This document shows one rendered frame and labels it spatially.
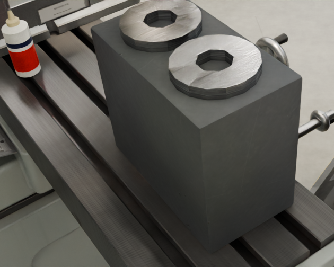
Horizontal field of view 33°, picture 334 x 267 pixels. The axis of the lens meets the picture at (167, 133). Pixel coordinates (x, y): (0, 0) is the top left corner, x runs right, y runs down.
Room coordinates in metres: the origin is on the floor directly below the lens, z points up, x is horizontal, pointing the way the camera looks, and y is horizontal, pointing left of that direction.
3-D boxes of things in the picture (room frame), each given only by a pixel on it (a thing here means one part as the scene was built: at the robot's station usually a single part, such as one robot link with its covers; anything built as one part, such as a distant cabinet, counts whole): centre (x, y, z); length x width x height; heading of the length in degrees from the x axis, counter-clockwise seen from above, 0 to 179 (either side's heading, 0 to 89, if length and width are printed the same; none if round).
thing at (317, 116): (0.99, -0.33, 0.50); 0.22 x 0.06 x 0.06; 118
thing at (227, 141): (0.49, -0.03, 1.02); 0.22 x 0.12 x 0.20; 27
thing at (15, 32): (0.77, 0.21, 0.97); 0.04 x 0.04 x 0.11
